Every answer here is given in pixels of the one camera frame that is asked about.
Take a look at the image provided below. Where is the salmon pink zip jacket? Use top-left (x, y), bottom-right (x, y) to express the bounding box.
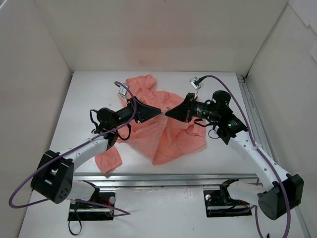
top-left (95, 74), bottom-right (207, 174)

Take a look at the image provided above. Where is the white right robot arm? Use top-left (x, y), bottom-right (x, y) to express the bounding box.
top-left (165, 90), bottom-right (304, 220)

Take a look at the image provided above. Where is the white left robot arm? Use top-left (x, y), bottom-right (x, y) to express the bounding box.
top-left (31, 99), bottom-right (161, 208)

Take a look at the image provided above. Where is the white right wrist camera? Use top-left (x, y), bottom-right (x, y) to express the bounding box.
top-left (190, 77), bottom-right (204, 92)

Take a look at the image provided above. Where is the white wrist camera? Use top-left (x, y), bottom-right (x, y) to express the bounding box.
top-left (190, 77), bottom-right (204, 92)
top-left (118, 83), bottom-right (129, 97)

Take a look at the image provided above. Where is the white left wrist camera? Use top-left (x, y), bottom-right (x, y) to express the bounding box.
top-left (118, 83), bottom-right (129, 97)

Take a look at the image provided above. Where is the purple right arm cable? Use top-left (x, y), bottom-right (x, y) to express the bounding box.
top-left (197, 75), bottom-right (292, 238)

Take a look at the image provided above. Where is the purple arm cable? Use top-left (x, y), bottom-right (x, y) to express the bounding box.
top-left (8, 81), bottom-right (137, 217)
top-left (197, 75), bottom-right (292, 238)

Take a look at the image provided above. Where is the aluminium front rail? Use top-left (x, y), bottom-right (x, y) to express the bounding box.
top-left (74, 173), bottom-right (257, 190)

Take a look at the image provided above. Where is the aluminium rail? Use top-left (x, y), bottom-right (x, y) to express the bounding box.
top-left (74, 173), bottom-right (257, 190)
top-left (236, 74), bottom-right (311, 238)

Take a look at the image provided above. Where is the aluminium right side rail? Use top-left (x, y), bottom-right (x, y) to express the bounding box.
top-left (236, 74), bottom-right (311, 238)

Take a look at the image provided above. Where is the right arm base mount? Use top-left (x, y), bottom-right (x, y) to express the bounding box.
top-left (203, 179), bottom-right (253, 218)

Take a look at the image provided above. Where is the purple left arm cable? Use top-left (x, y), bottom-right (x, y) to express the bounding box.
top-left (8, 81), bottom-right (137, 217)

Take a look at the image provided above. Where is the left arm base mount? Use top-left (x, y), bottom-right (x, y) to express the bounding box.
top-left (67, 181), bottom-right (116, 236)

